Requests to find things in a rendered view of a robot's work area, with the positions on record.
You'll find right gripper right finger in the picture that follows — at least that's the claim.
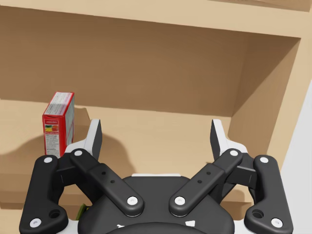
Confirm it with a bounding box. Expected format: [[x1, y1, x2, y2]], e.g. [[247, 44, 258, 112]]
[[168, 118, 294, 234]]

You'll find red and white carton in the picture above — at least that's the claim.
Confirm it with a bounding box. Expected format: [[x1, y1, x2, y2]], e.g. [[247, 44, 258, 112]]
[[42, 91, 76, 158]]

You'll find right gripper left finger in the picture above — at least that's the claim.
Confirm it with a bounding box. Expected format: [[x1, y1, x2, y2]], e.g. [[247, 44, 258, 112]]
[[19, 118, 144, 234]]

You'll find pale wooden shelf unit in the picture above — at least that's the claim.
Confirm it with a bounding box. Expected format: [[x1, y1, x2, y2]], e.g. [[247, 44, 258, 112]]
[[0, 0, 312, 221]]

